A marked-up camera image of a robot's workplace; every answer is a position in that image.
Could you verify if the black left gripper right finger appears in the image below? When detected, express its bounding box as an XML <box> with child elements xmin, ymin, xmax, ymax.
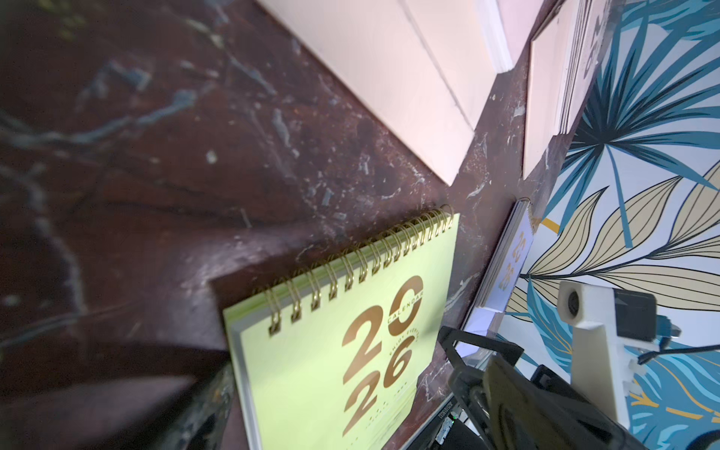
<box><xmin>483</xmin><ymin>356</ymin><xmax>645</xmax><ymax>449</ymax></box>

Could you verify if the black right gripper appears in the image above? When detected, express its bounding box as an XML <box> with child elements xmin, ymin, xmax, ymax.
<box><xmin>401</xmin><ymin>324</ymin><xmax>597</xmax><ymax>450</ymax></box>

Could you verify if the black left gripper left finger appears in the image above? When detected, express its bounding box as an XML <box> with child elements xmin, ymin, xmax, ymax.
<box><xmin>140</xmin><ymin>362</ymin><xmax>236</xmax><ymax>449</ymax></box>

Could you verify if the green desk calendar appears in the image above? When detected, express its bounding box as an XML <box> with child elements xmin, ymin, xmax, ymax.
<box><xmin>223</xmin><ymin>205</ymin><xmax>459</xmax><ymax>449</ymax></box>

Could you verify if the pink calendar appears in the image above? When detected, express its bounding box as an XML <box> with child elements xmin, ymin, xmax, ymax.
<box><xmin>261</xmin><ymin>0</ymin><xmax>543</xmax><ymax>185</ymax></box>
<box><xmin>522</xmin><ymin>0</ymin><xmax>611</xmax><ymax>177</ymax></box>

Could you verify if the purple calendar front right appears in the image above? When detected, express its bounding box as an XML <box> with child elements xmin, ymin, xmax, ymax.
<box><xmin>461</xmin><ymin>198</ymin><xmax>534</xmax><ymax>337</ymax></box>

